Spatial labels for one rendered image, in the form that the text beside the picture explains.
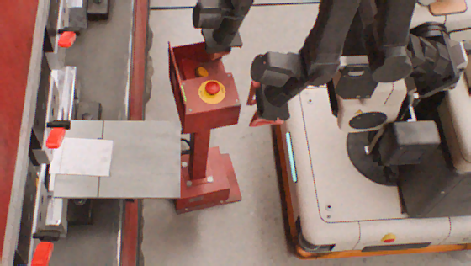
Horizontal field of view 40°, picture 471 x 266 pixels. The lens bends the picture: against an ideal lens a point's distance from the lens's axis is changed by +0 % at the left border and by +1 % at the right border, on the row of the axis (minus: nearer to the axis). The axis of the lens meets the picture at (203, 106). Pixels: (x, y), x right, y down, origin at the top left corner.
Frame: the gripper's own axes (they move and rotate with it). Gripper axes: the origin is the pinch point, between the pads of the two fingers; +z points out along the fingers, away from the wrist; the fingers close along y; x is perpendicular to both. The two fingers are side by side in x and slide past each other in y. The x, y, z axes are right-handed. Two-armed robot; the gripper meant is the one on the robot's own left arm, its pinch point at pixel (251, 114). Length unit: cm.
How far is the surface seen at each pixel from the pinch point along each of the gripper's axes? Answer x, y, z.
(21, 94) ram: -56, 17, -20
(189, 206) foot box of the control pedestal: 34, -14, 92
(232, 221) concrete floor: 49, -8, 87
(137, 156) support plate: -23.4, 9.1, 11.5
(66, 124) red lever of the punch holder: -45.4, 14.2, -7.0
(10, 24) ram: -61, 12, -29
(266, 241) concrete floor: 59, 0, 82
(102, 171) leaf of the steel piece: -30.2, 12.3, 14.7
